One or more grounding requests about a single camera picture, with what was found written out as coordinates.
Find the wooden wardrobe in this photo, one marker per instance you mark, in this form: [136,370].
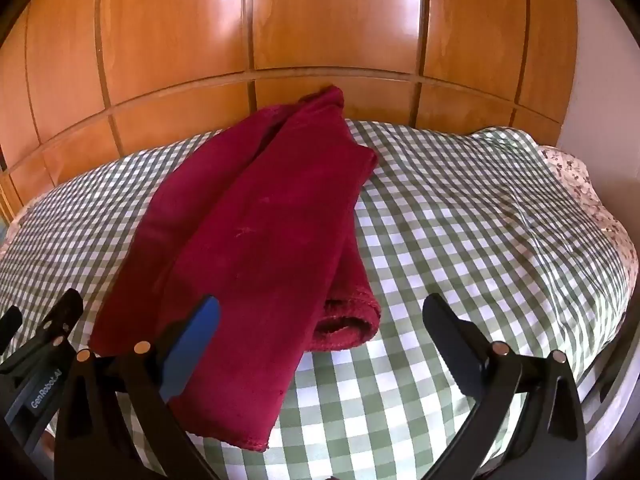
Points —
[320,35]

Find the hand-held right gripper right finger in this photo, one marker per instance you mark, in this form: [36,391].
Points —
[450,345]

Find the floral pillow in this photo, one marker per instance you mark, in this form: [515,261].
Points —
[585,195]

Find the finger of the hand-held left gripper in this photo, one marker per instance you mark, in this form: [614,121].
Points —
[62,317]
[11,327]

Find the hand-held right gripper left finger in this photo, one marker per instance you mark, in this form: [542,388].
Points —
[196,345]

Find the green white checked bedsheet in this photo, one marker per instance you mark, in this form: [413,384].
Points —
[450,240]

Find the white mattress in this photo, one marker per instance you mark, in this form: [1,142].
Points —
[605,425]

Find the dark red pants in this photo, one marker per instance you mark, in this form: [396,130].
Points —
[260,240]

